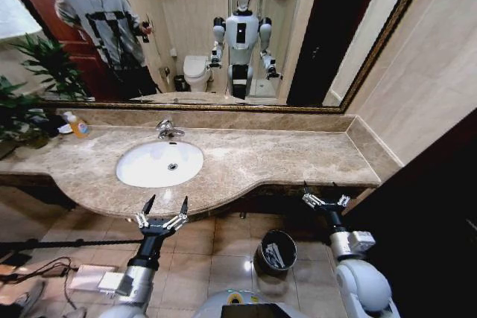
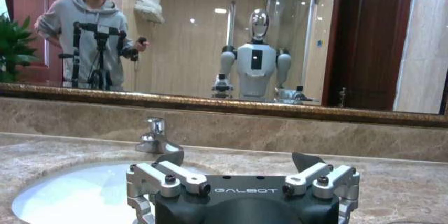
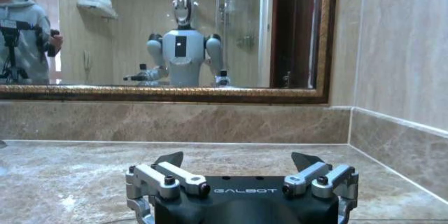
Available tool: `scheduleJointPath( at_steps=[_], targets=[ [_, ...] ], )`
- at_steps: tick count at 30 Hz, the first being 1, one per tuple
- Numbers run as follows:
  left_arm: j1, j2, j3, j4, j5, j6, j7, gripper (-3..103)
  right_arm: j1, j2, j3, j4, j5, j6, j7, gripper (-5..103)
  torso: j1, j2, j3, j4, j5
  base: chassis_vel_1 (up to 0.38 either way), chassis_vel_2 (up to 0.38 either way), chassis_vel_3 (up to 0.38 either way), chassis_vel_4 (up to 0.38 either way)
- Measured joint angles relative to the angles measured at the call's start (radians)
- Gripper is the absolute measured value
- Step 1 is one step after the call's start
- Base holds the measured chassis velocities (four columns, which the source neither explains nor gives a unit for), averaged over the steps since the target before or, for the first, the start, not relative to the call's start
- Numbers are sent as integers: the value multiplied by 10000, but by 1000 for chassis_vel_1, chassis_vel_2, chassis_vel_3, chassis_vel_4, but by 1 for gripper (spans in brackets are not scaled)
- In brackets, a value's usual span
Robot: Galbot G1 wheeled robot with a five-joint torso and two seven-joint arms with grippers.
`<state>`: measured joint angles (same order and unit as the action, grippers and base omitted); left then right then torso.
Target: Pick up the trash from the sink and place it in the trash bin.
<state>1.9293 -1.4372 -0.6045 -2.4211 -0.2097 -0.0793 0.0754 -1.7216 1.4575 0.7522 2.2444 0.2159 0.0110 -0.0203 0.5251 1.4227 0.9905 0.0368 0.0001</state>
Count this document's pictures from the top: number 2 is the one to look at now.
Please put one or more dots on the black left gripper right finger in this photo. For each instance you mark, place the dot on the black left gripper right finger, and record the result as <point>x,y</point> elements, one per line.
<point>325,182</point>

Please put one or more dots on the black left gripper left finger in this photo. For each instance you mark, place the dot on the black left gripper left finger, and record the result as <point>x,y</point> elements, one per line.
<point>164,179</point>

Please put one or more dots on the chrome sink faucet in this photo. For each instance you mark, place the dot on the chrome sink faucet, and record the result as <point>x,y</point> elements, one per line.
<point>155,137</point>

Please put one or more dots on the white oval sink basin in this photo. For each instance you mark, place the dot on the white oval sink basin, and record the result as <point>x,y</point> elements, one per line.
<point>73,195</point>

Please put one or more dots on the white humanoid robot reflection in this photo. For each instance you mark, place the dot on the white humanoid robot reflection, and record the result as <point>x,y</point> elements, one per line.
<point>257,64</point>

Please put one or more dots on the black teleoperation rig on tripod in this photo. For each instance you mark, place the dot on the black teleoperation rig on tripod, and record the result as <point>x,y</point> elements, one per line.
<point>101,37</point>

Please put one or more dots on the green leafy plant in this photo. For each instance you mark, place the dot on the green leafy plant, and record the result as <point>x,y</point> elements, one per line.
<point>13,48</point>

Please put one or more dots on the person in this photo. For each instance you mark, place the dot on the person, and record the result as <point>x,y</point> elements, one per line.
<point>95,9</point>

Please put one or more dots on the gold framed wall mirror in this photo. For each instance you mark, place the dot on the gold framed wall mirror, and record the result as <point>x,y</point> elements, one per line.
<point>224,51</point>

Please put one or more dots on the glass shower enclosure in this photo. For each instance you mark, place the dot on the glass shower enclosure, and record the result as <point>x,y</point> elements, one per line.
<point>297,24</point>

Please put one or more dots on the white towel on wall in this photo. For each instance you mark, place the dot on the white towel on wall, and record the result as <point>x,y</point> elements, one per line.
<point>148,6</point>

